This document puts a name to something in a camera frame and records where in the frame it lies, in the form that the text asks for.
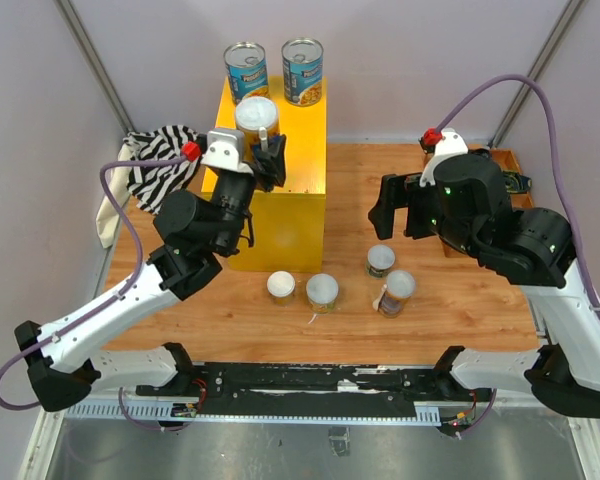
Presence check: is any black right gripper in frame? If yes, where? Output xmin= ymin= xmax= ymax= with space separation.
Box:
xmin=369 ymin=171 xmax=482 ymax=258

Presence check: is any blue porridge can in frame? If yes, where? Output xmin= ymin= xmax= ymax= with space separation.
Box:
xmin=234 ymin=96 xmax=280 ymax=161

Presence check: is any purple-label can with spoon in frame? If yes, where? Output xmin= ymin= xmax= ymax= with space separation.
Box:
xmin=373 ymin=270 xmax=416 ymax=318

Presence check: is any blue Progresso soup can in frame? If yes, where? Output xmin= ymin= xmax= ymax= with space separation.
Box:
xmin=281 ymin=37 xmax=324 ymax=107
xmin=223 ymin=42 xmax=269 ymax=104

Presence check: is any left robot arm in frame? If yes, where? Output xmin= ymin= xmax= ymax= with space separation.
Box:
xmin=15 ymin=128 xmax=286 ymax=412

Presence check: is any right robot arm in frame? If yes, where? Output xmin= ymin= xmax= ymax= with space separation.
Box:
xmin=368 ymin=152 xmax=600 ymax=419

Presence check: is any yellow wooden cabinet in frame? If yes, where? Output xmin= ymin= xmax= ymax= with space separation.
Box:
xmin=227 ymin=76 xmax=327 ymax=273

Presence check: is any black rolled sock top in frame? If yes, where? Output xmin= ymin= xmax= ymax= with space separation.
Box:
xmin=471 ymin=148 xmax=493 ymax=160

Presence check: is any small yellow white-lid can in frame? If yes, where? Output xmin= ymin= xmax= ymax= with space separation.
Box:
xmin=266 ymin=271 xmax=296 ymax=306

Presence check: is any green patterned rolled sock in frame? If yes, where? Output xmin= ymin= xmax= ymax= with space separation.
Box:
xmin=502 ymin=171 xmax=532 ymax=195

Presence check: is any black white striped cloth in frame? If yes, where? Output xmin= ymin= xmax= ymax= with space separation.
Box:
xmin=123 ymin=125 xmax=206 ymax=215

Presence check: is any yellow-green can clear lid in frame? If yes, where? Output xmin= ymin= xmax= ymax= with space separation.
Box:
xmin=306 ymin=273 xmax=339 ymax=314

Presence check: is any wooden divided organizer tray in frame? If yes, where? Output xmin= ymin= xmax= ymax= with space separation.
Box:
xmin=422 ymin=148 xmax=536 ymax=259

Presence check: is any cream white cloth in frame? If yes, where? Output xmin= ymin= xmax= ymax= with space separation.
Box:
xmin=95 ymin=167 xmax=130 ymax=249

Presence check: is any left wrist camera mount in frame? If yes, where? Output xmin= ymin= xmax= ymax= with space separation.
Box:
xmin=181 ymin=127 xmax=253 ymax=175

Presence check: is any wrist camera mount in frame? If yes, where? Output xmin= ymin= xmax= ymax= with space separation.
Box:
xmin=181 ymin=127 xmax=253 ymax=175
xmin=419 ymin=128 xmax=468 ymax=187

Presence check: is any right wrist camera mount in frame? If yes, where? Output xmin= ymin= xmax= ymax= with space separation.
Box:
xmin=419 ymin=128 xmax=468 ymax=187

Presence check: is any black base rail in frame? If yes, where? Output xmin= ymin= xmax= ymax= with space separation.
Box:
xmin=135 ymin=362 xmax=492 ymax=419

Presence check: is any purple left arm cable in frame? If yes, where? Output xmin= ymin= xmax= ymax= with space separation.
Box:
xmin=0 ymin=152 xmax=201 ymax=434

